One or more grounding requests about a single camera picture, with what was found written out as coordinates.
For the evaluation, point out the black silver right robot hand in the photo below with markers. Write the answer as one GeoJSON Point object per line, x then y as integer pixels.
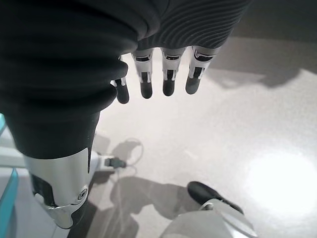
{"type": "Point", "coordinates": [62, 62]}

